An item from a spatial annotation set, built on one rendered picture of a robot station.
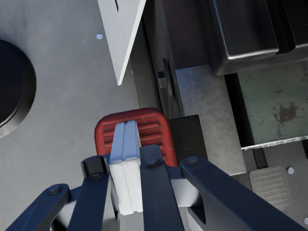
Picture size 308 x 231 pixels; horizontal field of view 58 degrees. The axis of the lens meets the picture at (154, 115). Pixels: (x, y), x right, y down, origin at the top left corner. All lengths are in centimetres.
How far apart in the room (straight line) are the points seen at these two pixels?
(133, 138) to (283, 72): 26
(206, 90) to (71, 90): 75
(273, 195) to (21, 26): 104
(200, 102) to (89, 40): 80
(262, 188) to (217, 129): 55
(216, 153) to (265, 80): 11
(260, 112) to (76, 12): 92
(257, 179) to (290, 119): 51
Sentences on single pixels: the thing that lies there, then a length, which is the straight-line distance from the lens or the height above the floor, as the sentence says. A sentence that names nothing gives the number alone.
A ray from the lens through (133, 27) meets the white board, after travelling 66.
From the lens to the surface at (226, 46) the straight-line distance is 30.
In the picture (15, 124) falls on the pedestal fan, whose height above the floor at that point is 1.
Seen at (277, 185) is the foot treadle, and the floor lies 16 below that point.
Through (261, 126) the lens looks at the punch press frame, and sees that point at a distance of 36.
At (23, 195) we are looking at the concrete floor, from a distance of 107.
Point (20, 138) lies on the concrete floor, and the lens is 108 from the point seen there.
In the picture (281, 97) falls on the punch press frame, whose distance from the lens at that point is 37.
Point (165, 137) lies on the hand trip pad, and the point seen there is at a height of 76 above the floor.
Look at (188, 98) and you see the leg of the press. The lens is 34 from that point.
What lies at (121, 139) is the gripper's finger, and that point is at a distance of 16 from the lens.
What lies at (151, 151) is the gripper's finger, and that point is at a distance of 16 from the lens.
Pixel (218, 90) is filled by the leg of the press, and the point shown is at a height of 64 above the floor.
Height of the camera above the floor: 97
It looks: 80 degrees down
